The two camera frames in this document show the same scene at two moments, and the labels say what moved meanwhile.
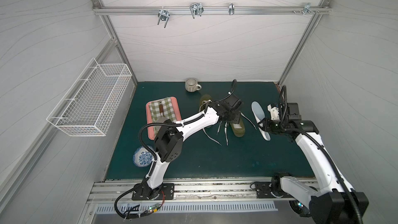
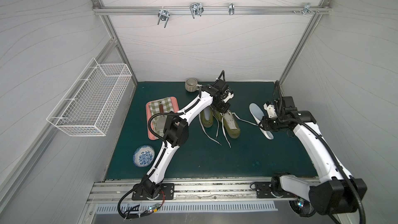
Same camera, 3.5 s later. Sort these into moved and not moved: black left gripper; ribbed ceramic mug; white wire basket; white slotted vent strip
Moved: black left gripper
Not moved: white wire basket; white slotted vent strip; ribbed ceramic mug
